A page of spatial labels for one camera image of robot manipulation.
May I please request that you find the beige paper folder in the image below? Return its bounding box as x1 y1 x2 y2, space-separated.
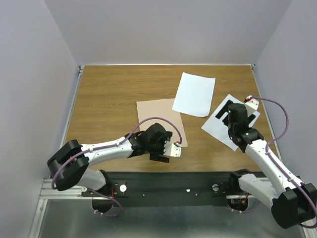
136 98 188 147

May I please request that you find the white paper sheet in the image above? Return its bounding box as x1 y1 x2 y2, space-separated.
172 72 215 118
202 94 263 152

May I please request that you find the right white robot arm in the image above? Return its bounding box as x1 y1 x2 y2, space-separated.
222 96 317 229

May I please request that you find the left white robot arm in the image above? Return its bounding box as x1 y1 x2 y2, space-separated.
47 122 173 196

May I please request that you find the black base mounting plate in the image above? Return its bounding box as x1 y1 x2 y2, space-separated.
81 171 269 208

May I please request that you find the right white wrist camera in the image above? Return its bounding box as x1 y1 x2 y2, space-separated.
244 95 260 116

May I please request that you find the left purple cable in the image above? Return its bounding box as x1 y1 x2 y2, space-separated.
51 117 183 191

